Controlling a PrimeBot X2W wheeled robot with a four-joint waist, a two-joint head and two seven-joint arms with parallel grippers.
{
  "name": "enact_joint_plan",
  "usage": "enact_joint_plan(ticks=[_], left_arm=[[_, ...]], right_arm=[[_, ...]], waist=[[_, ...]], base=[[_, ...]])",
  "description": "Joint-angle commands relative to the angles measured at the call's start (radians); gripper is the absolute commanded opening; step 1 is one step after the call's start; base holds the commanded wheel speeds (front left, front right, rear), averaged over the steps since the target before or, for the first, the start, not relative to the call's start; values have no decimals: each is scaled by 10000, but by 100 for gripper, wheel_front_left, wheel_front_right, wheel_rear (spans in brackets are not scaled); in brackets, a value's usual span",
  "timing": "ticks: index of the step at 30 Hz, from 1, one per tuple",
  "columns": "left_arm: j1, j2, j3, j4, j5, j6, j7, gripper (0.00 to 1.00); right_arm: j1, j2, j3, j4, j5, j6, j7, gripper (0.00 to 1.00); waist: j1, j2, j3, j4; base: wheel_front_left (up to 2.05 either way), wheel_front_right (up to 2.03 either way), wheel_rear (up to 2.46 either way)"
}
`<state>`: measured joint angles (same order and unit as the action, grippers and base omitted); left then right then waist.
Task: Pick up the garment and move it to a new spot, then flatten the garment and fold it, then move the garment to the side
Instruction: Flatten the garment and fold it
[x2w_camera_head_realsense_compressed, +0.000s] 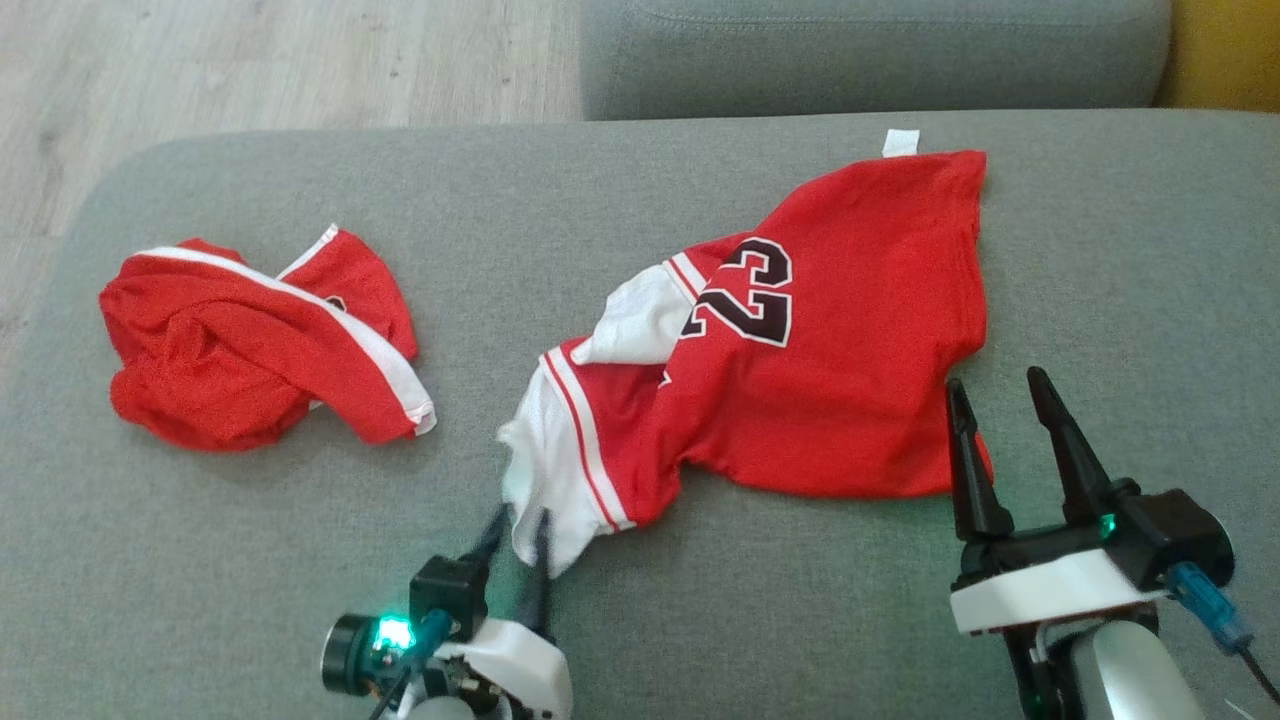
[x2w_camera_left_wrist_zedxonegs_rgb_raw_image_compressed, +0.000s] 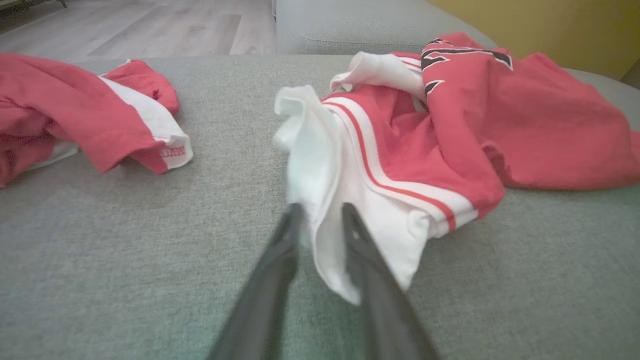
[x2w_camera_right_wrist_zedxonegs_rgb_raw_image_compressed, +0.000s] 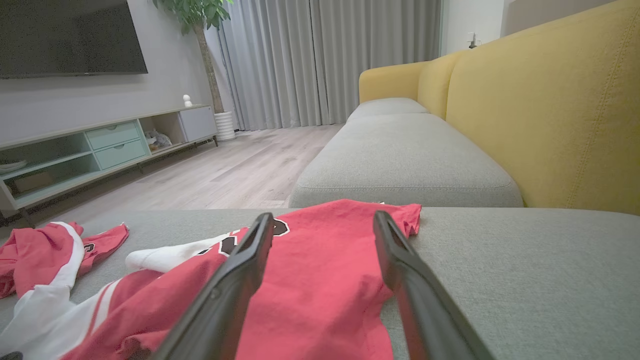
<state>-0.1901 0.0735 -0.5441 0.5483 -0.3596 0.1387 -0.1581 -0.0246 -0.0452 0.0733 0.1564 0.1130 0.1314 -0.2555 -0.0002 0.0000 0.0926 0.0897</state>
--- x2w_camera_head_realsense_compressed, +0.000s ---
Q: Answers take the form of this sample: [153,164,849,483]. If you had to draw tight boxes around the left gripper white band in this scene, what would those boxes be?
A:
[437,503,574,720]

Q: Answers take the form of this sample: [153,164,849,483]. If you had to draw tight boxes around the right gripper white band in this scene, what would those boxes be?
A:
[945,366,1168,638]

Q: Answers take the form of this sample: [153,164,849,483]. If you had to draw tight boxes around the red number 23 basketball jersey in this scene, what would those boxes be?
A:
[497,130,993,579]

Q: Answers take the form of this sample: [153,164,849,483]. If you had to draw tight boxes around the red shorts with white stripe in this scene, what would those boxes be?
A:
[98,224,438,452]

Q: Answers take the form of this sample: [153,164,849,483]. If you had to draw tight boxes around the wide yellow sofa backrest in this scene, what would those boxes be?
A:
[1155,0,1280,113]

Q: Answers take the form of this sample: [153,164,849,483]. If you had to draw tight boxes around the left blue-plug black cable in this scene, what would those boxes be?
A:
[368,608,453,720]

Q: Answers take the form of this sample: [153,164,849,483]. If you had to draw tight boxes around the blue-plug black cable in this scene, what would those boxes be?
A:
[1165,562,1280,703]
[368,608,453,720]

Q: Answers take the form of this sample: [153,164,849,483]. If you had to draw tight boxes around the right blue-plug black cable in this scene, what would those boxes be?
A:
[1165,562,1280,703]

